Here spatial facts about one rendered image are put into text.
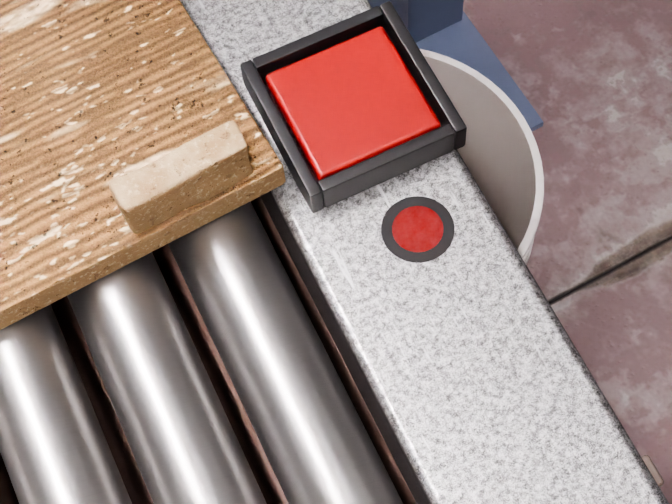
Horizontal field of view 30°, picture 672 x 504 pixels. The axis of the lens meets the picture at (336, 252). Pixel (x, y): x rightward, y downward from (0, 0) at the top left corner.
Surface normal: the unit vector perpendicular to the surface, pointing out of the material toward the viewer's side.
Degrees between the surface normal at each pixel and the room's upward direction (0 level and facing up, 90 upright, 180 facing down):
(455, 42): 0
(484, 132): 87
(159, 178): 12
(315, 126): 0
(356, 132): 0
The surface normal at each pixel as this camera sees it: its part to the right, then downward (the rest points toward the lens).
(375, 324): -0.04, -0.42
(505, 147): -0.88, 0.43
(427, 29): 0.48, 0.79
